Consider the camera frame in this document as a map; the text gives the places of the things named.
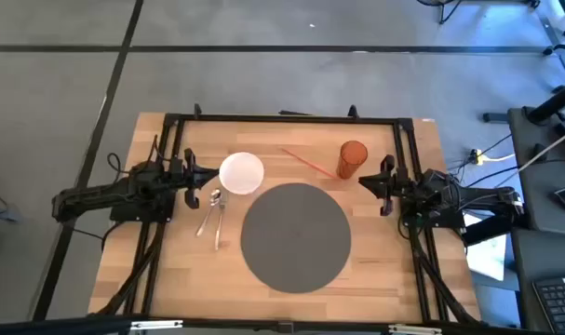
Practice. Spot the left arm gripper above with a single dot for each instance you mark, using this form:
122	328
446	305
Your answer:
191	179

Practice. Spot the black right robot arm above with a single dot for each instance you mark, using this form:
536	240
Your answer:
473	197

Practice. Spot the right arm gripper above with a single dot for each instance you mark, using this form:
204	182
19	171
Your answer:
388	186

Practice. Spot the black aluminium table frame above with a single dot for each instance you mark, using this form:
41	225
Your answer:
286	119

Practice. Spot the silver metal fork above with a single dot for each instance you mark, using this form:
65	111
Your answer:
222	200

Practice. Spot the orange faceted plastic cup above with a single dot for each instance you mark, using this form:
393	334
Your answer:
352	160

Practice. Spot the dark desk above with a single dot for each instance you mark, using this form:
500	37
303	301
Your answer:
538	209

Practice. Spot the thick black tube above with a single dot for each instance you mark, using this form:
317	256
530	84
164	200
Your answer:
554	100

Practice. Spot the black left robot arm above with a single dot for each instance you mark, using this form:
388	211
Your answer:
91	197

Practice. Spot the black keyboard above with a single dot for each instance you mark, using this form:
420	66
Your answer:
561	302

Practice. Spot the black crossbar with silver brackets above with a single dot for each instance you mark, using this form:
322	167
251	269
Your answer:
77	325

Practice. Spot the white bowl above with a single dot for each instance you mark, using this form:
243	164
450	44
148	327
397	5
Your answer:
241	173

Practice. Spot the black office chair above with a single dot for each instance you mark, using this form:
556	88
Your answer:
563	47
442	14

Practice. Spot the yellow power strip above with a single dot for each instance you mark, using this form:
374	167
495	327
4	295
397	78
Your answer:
477	157

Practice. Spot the round grey woven placemat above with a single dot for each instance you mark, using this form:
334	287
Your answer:
296	237

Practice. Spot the silver metal spoon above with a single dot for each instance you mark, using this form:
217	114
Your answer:
214	197

